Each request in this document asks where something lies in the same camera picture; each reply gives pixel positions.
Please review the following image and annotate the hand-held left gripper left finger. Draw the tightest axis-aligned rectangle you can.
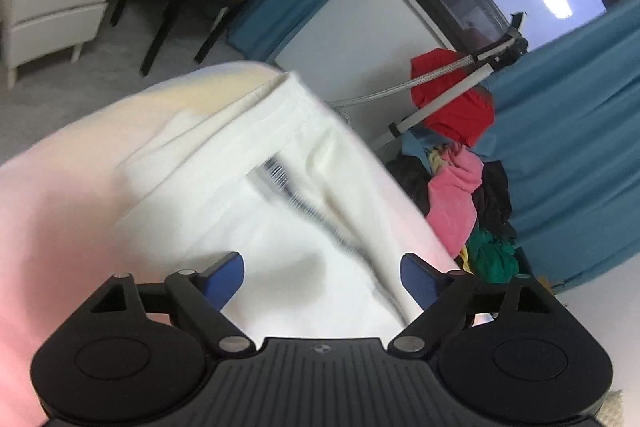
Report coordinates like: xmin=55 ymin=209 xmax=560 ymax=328
xmin=89 ymin=251 xmax=252 ymax=355

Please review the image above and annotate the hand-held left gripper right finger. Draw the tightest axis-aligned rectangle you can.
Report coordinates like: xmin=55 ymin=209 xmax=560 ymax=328
xmin=388 ymin=253 xmax=554 ymax=358

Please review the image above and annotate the white garment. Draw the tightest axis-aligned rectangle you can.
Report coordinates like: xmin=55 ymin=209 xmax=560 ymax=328
xmin=116 ymin=72 xmax=451 ymax=342

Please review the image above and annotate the green garment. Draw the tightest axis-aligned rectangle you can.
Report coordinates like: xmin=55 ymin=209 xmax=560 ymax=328
xmin=467 ymin=227 xmax=521 ymax=284

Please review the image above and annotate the pink garment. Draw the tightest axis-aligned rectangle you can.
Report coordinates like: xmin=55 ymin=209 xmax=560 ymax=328
xmin=426 ymin=148 xmax=485 ymax=258

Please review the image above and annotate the yellow garment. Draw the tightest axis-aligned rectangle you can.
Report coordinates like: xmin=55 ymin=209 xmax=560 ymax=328
xmin=427 ymin=145 xmax=468 ymax=178

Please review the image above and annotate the red garment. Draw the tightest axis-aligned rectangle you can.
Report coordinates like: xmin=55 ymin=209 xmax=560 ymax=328
xmin=410 ymin=48 xmax=496 ymax=146

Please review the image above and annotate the garment steamer stand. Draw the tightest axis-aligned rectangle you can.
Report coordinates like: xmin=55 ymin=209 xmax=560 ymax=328
xmin=330 ymin=12 xmax=530 ymax=148

